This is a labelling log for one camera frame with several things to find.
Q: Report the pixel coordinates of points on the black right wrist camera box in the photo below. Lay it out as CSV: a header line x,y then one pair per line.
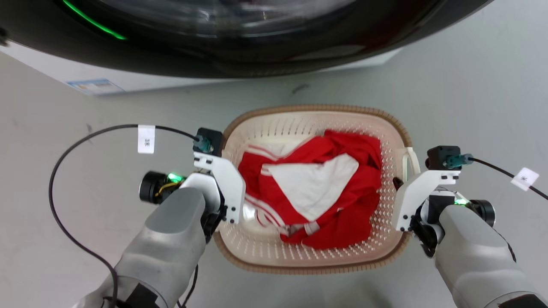
x,y
441,156

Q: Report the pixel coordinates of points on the beige plastic laundry basket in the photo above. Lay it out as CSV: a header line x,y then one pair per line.
x,y
274,252

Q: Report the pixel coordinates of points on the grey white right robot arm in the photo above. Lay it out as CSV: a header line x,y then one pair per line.
x,y
471,256

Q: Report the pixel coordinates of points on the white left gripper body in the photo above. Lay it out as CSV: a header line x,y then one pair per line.
x,y
227,184

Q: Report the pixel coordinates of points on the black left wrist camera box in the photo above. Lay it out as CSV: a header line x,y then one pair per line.
x,y
209,139

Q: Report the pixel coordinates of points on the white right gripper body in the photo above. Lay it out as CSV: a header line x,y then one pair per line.
x,y
413,192

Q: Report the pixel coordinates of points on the blue white energy label sticker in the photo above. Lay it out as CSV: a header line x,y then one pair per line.
x,y
95,86

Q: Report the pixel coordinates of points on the white washing machine body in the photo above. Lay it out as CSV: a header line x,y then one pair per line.
x,y
51,68

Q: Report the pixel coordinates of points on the black round washing machine door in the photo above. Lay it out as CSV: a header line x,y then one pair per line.
x,y
239,47

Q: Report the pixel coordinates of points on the red and white garment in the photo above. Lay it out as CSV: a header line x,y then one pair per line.
x,y
334,196

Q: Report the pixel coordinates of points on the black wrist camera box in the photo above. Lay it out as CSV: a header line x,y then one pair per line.
x,y
441,156
209,139

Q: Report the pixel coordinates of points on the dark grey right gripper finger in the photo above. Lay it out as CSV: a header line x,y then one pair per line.
x,y
398,183

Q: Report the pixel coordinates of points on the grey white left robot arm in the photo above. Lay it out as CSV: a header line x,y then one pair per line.
x,y
171,248

